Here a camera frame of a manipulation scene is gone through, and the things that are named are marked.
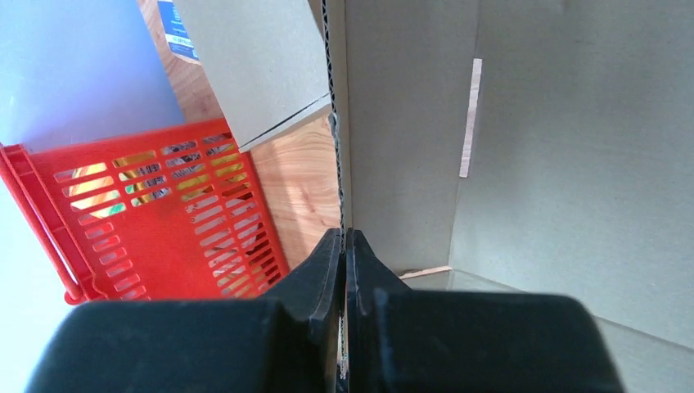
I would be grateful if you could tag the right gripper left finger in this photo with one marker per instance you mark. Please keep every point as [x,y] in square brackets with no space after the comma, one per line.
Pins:
[282,341]

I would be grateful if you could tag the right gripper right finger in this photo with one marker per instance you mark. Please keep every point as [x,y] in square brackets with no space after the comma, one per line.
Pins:
[406,340]

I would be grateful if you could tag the cardboard box stack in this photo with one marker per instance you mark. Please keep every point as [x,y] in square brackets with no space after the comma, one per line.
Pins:
[540,147]

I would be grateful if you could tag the red plastic shopping basket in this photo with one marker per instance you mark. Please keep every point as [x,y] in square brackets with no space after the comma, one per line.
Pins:
[174,213]

